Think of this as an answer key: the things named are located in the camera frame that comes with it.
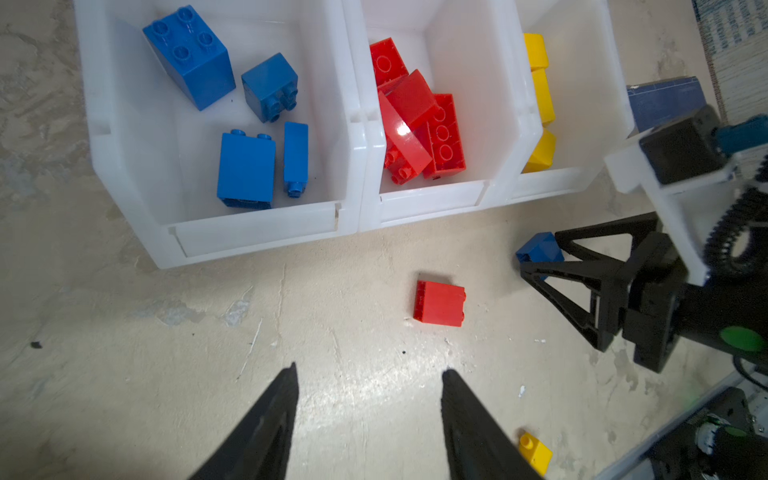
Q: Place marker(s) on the small yellow lego front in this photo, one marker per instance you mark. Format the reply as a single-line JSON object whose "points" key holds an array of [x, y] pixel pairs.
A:
{"points": [[536, 454]]}

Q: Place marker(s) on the white bin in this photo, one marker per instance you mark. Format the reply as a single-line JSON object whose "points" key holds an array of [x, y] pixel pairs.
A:
{"points": [[587, 85], [473, 50], [158, 156]]}

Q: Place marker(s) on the red square lego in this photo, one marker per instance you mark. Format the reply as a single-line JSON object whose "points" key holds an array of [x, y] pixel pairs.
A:
{"points": [[439, 304]]}

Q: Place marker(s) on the dark blue hollow lego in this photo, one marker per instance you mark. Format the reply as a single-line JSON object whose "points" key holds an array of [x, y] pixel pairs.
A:
{"points": [[270, 88]]}

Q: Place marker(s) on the white right bin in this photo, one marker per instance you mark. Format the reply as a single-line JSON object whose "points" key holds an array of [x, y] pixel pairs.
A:
{"points": [[587, 85]]}

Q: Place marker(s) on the long red lego brick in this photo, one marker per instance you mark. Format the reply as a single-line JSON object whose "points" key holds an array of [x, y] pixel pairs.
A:
{"points": [[405, 156]]}

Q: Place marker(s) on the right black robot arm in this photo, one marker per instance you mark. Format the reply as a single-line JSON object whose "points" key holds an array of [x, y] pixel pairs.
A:
{"points": [[627, 279]]}

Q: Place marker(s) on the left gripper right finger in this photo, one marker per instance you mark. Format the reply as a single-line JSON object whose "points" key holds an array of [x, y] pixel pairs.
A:
{"points": [[476, 446]]}

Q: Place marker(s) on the small red lego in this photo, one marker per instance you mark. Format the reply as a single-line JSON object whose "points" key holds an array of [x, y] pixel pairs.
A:
{"points": [[412, 99]]}

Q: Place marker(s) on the blue book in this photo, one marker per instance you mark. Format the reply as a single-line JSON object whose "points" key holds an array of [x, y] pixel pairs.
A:
{"points": [[657, 103]]}

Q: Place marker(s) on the white left bin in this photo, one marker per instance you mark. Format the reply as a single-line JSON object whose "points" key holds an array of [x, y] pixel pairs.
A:
{"points": [[158, 156]]}

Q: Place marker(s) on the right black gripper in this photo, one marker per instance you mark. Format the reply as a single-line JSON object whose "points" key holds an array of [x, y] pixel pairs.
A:
{"points": [[654, 294]]}

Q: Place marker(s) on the white middle bin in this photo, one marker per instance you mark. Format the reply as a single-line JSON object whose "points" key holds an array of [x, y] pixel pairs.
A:
{"points": [[473, 50]]}

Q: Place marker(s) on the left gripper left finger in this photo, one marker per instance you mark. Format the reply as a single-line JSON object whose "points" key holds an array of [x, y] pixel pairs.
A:
{"points": [[259, 445]]}

